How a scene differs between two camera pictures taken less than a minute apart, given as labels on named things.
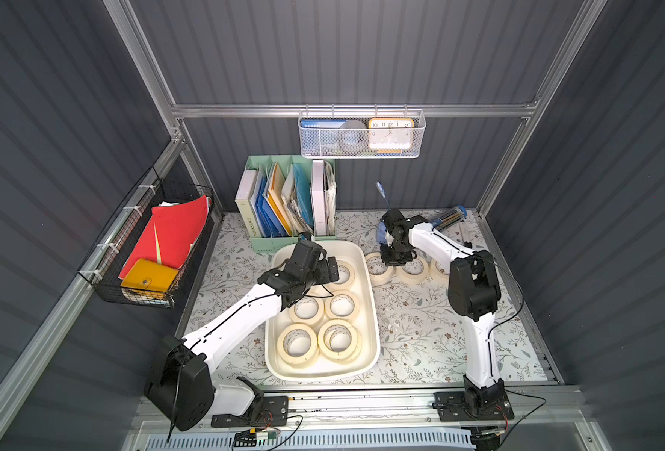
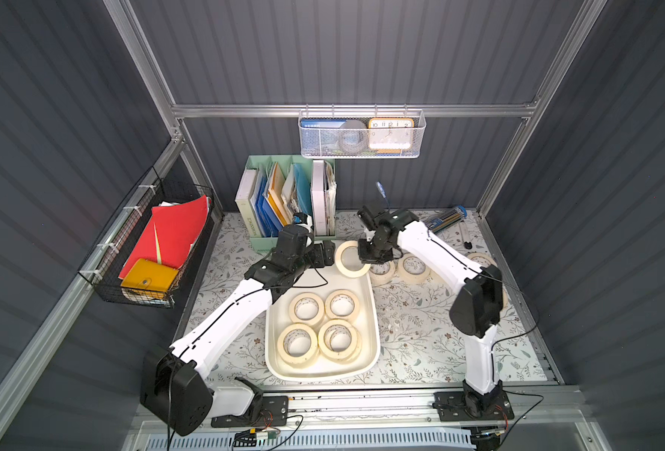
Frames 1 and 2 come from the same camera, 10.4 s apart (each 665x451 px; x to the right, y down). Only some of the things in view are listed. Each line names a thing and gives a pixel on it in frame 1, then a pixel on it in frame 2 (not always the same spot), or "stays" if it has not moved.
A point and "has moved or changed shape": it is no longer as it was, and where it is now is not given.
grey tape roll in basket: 353,136 stays
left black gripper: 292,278 → 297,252
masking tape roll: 347,275 → 339,263
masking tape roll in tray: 308,310 stays
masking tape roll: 344,304 stays
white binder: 317,194 stays
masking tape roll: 438,273 has moved or changed shape
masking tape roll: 379,274 stays
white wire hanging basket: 362,133 stays
